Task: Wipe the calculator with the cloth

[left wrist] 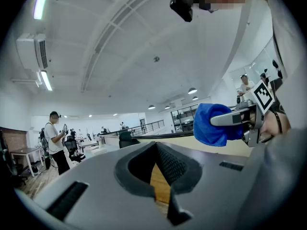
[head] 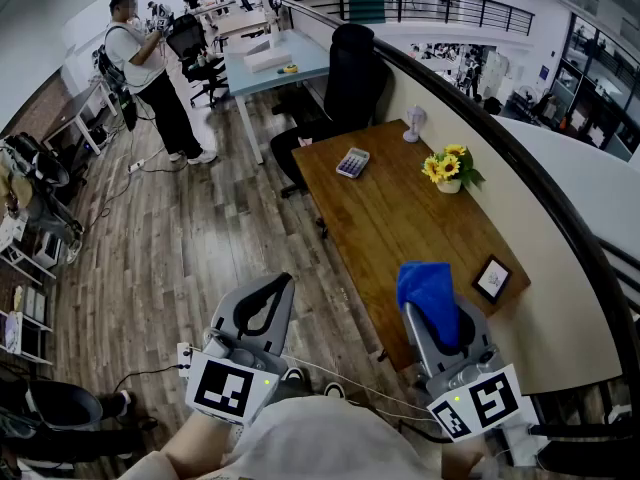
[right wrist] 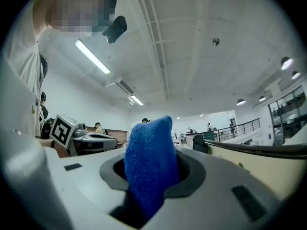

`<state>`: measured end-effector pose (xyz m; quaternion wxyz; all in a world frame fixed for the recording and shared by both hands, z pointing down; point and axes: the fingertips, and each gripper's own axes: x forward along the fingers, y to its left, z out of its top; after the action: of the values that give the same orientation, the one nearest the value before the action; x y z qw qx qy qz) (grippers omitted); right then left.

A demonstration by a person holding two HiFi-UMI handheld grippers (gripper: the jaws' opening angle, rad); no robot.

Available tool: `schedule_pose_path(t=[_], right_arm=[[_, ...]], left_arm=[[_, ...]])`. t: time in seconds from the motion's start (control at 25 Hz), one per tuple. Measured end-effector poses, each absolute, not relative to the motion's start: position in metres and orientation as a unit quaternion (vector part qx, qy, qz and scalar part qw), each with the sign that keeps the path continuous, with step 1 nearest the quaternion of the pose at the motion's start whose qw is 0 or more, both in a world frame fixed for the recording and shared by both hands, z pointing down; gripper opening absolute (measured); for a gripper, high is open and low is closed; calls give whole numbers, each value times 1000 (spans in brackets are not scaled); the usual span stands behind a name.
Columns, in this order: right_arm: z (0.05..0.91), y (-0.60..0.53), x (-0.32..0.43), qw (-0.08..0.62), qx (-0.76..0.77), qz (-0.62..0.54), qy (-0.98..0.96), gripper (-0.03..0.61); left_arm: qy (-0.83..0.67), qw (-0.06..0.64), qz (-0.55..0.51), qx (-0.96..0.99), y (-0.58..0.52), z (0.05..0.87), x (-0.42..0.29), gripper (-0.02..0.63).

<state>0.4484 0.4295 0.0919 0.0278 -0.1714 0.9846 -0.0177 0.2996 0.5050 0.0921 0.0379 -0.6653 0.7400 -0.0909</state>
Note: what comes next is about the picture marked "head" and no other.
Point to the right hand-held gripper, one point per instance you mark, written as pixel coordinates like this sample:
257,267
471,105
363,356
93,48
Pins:
492,400

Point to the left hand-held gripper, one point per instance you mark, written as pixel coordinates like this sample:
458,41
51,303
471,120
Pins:
225,388

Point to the blue cloth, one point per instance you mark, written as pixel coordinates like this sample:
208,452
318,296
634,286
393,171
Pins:
425,288

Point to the lilac calculator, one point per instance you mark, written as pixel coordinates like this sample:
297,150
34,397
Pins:
352,163

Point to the person's left forearm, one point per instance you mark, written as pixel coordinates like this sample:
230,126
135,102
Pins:
200,443

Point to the person's right forearm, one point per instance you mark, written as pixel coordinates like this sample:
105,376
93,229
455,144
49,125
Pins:
462,460

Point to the person's left shoe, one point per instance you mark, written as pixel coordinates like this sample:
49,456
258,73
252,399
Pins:
293,377

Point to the person's shoe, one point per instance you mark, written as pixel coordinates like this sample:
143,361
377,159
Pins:
334,390
293,377

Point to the white power strip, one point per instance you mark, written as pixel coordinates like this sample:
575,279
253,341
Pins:
183,358
136,166

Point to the person's right shoe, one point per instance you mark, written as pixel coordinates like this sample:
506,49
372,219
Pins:
334,390

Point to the person's pale shirt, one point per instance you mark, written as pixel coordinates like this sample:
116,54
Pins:
325,443

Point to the potted sunflower bouquet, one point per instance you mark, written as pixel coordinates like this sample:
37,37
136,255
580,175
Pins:
448,165

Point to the dark gray round seat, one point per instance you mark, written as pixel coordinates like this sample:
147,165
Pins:
62,408

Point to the small lilac desk fan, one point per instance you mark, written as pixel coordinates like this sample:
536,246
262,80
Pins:
414,120

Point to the white shelf rack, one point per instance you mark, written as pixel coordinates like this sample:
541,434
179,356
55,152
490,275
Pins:
30,308

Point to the yellow tape measure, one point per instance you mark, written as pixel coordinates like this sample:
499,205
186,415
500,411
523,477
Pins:
288,68

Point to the long pale box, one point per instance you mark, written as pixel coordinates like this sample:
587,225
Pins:
267,60

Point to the cluttered equipment cart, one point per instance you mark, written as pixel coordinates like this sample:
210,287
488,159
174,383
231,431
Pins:
35,178

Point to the light blue desk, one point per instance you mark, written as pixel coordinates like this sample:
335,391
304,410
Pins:
310,58

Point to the white flat box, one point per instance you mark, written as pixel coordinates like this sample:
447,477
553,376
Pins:
255,46

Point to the dark desk with white legs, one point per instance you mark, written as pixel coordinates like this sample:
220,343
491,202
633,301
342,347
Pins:
75,113

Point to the black mesh office chair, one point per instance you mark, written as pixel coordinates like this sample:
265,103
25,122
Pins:
187,38

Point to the light wooden table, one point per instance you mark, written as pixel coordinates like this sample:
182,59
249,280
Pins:
245,23

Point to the black framed glass partition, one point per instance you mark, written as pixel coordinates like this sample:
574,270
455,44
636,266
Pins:
600,68

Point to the dark green panel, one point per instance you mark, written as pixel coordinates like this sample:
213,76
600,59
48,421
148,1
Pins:
366,5

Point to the black metal railing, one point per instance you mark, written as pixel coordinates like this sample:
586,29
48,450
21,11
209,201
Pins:
480,10

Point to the black picture frame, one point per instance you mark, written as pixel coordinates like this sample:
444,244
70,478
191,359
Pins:
492,279

